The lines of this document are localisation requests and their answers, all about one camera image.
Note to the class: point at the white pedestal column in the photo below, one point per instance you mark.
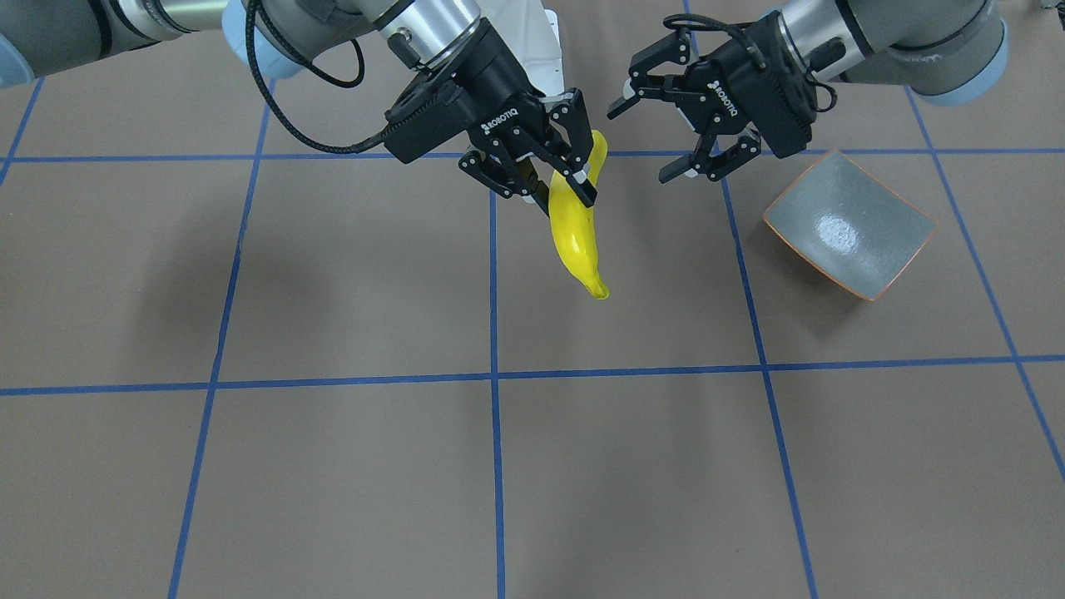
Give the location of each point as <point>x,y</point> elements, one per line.
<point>531,32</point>

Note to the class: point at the grey square plate orange rim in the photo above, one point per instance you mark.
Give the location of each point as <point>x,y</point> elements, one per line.
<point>849,226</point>

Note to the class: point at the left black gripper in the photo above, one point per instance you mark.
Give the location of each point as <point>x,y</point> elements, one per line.
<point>729,81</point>

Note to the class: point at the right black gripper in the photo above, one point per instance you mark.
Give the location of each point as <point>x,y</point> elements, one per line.
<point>497,98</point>

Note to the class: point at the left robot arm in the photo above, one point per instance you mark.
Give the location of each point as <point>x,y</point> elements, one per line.
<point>945,52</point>

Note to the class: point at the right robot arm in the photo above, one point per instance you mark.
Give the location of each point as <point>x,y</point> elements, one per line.
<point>276,39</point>

